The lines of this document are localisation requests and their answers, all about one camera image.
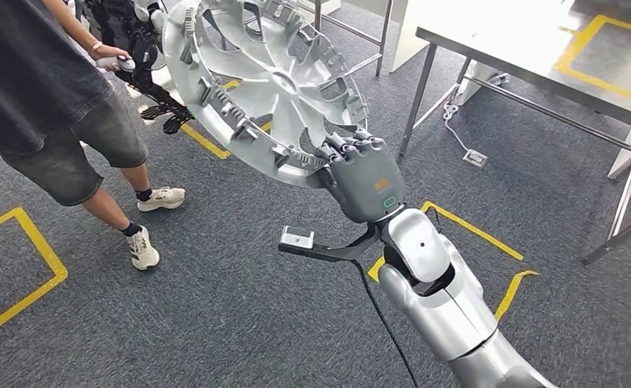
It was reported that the person's hand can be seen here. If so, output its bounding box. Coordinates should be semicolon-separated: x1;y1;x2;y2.
87;42;132;69

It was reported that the person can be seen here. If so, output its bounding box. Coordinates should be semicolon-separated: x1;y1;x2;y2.
0;0;187;272

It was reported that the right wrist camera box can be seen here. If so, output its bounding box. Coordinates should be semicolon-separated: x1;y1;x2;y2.
280;225;316;251

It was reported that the grey handheld controller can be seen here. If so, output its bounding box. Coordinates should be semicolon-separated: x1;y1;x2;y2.
95;55;137;74

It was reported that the metal floor socket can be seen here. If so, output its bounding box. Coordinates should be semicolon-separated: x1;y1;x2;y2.
463;149;489;169

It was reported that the grey plastic wheel hubcap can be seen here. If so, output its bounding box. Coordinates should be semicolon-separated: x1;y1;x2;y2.
163;0;371;189

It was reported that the black camera bracket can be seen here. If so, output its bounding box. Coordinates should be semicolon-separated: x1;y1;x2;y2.
277;221;383;264

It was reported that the stainless steel workbench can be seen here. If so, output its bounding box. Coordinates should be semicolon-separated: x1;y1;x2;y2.
294;0;395;77
398;0;631;266

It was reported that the black camera cable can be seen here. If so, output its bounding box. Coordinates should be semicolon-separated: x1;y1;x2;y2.
349;259;419;388

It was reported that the white socket cable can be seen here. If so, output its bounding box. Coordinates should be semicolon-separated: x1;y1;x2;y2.
442;101;475;158

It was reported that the yellow tape rectangle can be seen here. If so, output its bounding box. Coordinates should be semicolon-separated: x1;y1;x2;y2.
553;14;631;108

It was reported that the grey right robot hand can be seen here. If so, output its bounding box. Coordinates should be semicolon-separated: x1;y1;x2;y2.
315;128;407;225

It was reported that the black legged robot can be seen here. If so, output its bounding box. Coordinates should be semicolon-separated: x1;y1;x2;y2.
77;0;194;136

